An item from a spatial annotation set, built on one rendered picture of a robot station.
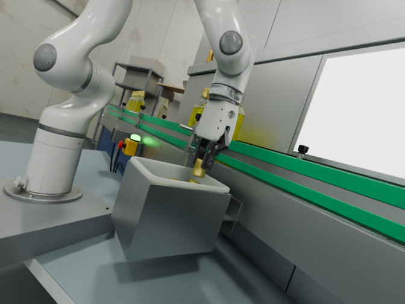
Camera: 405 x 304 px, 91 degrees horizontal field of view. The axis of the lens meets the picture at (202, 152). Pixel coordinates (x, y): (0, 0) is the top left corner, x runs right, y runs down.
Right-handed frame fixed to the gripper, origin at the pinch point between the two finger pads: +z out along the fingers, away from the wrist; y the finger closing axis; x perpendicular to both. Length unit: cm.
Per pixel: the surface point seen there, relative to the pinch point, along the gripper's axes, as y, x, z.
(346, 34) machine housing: -8, -31, -49
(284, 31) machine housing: 18, -33, -58
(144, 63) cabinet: 456, -96, -130
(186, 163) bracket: 11.6, -3.1, 4.0
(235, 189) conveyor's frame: -3.3, -12.0, 5.7
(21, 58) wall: 709, 143, -53
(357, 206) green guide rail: -29.6, -13.9, -2.3
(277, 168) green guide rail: -12.0, -14.0, -3.9
